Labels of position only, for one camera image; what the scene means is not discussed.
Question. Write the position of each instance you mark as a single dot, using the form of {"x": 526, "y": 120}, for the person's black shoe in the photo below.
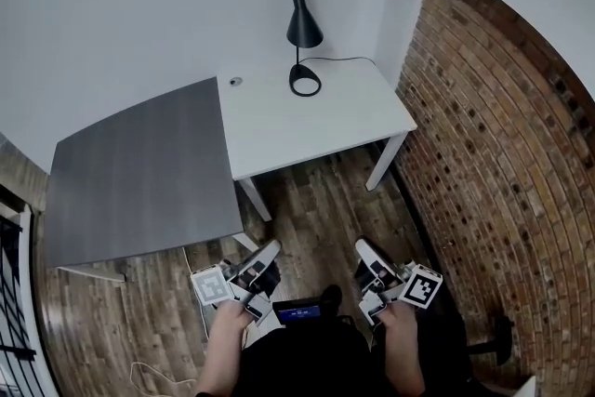
{"x": 332, "y": 295}

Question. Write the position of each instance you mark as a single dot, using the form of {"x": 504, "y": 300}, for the person's left forearm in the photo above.
{"x": 223, "y": 348}

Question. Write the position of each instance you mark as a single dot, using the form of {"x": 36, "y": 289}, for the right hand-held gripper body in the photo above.
{"x": 420, "y": 288}

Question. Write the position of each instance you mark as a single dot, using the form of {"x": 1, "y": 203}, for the black chest-mounted screen device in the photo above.
{"x": 297, "y": 313}

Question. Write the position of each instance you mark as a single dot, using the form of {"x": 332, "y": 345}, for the person's black shirt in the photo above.
{"x": 302, "y": 362}

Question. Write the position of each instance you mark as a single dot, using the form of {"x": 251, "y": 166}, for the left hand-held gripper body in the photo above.
{"x": 213, "y": 288}

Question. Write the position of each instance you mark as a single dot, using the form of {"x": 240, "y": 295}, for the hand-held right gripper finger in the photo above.
{"x": 370, "y": 255}
{"x": 365, "y": 281}

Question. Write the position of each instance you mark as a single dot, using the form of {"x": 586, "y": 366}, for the black desk lamp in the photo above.
{"x": 304, "y": 28}

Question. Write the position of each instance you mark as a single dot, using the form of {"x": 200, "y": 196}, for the person's right forearm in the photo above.
{"x": 404, "y": 348}

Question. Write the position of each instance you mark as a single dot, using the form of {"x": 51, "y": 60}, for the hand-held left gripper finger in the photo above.
{"x": 268, "y": 253}
{"x": 266, "y": 281}

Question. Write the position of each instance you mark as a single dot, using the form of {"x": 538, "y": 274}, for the black metal railing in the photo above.
{"x": 11, "y": 274}

